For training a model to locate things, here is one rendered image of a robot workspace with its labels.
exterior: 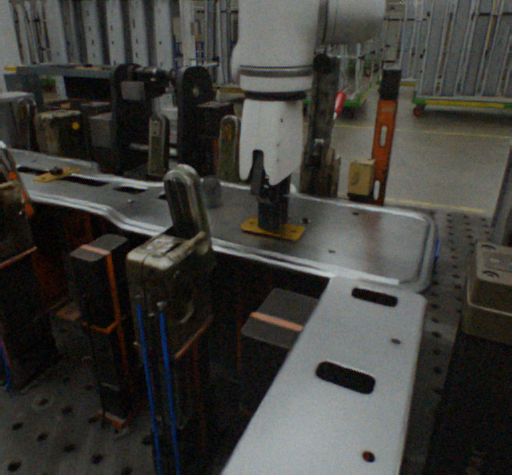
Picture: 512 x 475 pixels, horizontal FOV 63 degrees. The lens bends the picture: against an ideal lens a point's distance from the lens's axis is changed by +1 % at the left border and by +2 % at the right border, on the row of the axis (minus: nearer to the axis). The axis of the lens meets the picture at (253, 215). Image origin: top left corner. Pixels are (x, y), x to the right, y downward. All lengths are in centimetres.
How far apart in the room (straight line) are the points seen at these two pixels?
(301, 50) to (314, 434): 36
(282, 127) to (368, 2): 15
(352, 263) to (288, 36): 26
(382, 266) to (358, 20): 27
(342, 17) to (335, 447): 39
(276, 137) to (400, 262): 21
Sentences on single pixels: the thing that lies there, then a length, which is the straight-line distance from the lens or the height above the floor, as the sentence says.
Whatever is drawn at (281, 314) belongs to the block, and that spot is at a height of 98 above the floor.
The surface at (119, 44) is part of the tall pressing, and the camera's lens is 540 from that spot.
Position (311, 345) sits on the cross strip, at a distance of 38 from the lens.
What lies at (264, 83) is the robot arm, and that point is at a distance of 47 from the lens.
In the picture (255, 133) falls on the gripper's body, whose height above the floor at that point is 114.
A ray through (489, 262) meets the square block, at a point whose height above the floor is 106.
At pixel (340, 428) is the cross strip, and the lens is 33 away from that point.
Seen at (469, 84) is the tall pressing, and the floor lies 48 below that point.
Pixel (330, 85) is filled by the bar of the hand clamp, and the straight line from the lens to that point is 70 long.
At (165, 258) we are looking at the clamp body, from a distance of 42.
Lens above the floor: 125
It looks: 24 degrees down
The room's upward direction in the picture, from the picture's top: straight up
